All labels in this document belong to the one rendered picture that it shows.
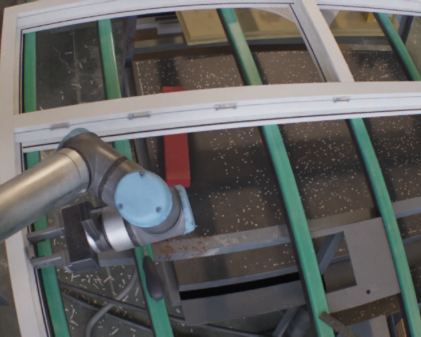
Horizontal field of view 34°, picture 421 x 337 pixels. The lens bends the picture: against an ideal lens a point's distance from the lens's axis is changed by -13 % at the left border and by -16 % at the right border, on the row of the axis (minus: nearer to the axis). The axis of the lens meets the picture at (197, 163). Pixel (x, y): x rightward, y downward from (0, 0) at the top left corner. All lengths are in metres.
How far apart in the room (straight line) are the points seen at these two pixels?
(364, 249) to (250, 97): 0.45
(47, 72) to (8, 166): 1.46
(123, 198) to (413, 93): 0.92
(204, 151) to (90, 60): 1.12
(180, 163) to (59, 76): 1.15
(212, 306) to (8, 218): 0.83
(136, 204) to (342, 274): 0.82
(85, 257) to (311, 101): 0.68
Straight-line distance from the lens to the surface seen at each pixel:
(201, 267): 1.91
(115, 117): 1.72
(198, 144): 2.10
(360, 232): 1.72
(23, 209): 1.22
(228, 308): 1.89
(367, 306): 1.94
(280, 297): 1.93
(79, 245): 1.49
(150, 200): 1.32
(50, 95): 2.98
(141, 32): 2.79
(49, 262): 1.53
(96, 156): 1.37
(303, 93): 1.81
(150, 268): 1.55
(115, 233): 1.47
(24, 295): 1.48
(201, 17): 2.37
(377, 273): 1.68
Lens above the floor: 2.27
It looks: 54 degrees down
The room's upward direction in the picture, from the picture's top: 9 degrees clockwise
